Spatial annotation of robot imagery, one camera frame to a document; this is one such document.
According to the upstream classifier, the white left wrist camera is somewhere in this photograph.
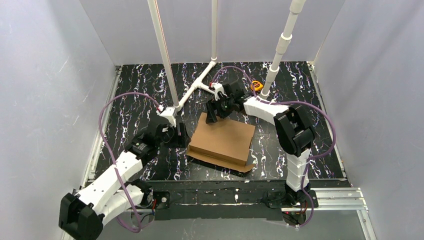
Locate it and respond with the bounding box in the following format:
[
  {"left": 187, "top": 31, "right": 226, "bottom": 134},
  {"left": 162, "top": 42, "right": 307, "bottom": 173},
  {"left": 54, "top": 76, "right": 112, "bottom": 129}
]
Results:
[{"left": 159, "top": 107, "right": 177, "bottom": 127}]

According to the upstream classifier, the yellow tape measure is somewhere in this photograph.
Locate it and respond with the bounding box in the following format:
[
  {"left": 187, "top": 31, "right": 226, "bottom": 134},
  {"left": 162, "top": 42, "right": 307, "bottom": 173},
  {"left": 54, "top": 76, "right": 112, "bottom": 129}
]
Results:
[{"left": 250, "top": 80, "right": 264, "bottom": 92}]

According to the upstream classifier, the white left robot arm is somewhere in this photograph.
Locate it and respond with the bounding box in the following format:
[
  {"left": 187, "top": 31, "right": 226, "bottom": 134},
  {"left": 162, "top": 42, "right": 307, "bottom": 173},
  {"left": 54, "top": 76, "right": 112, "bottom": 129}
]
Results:
[{"left": 58, "top": 121, "right": 191, "bottom": 240}]

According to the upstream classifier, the white wooden corner post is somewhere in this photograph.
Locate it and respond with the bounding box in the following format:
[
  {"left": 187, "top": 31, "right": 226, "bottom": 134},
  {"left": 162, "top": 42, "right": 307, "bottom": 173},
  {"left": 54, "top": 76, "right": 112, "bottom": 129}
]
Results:
[{"left": 147, "top": 0, "right": 182, "bottom": 111}]

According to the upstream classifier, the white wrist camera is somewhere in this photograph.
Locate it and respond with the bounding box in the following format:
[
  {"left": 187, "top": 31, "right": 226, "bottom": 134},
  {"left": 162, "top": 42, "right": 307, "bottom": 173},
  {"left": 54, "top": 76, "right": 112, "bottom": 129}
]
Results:
[
  {"left": 159, "top": 107, "right": 177, "bottom": 127},
  {"left": 209, "top": 82, "right": 228, "bottom": 101}
]

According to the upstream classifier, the brown cardboard box sheet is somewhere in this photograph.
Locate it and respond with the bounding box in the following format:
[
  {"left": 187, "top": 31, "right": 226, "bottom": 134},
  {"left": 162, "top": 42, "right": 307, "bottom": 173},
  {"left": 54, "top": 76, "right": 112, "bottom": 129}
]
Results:
[{"left": 186, "top": 112, "right": 256, "bottom": 173}]

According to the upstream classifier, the white PVC pipe frame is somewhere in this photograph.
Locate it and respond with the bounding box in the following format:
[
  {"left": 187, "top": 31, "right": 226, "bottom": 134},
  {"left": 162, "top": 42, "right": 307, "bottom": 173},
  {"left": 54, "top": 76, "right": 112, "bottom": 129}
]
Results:
[{"left": 173, "top": 0, "right": 307, "bottom": 112}]

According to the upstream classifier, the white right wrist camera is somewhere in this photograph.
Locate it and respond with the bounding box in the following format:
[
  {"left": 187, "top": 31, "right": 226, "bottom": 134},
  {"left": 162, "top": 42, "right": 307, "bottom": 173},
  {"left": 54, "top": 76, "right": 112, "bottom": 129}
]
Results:
[{"left": 209, "top": 82, "right": 228, "bottom": 101}]

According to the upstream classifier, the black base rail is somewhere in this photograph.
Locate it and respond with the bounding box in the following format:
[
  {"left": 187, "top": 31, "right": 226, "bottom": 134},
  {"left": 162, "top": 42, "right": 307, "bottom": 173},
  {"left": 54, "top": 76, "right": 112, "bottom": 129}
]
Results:
[{"left": 147, "top": 180, "right": 305, "bottom": 221}]

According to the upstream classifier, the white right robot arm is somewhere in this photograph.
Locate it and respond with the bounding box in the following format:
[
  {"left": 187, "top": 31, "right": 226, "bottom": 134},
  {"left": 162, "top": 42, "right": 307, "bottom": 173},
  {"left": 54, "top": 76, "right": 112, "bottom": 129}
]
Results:
[{"left": 205, "top": 82, "right": 316, "bottom": 194}]

